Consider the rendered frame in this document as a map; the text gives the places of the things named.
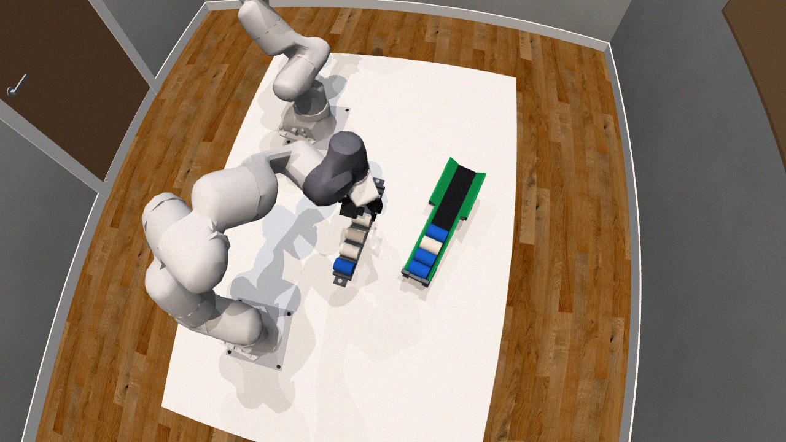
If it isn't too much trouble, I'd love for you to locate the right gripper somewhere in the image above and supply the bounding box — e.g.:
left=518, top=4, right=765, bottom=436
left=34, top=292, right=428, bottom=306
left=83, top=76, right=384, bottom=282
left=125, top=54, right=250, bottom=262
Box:
left=338, top=192, right=383, bottom=221

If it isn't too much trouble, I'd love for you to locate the blue cylinder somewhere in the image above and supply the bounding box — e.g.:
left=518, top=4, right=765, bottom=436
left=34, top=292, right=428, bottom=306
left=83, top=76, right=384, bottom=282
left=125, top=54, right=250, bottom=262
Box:
left=407, top=259, right=431, bottom=279
left=426, top=224, right=449, bottom=244
left=333, top=258, right=356, bottom=276
left=413, top=247, right=437, bottom=267

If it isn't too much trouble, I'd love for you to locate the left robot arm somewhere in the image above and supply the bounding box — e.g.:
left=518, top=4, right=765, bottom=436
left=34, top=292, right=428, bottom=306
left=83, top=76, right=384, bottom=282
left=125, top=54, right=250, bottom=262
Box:
left=238, top=0, right=337, bottom=145

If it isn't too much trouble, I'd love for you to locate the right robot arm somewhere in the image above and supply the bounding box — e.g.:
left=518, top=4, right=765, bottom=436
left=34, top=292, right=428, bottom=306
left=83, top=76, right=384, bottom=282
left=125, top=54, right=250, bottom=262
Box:
left=142, top=131, right=379, bottom=361

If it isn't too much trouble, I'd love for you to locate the grey cylinder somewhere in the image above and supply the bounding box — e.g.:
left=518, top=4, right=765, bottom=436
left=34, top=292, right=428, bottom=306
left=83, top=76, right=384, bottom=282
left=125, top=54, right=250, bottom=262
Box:
left=351, top=213, right=372, bottom=228
left=345, top=227, right=367, bottom=244
left=339, top=242, right=361, bottom=260

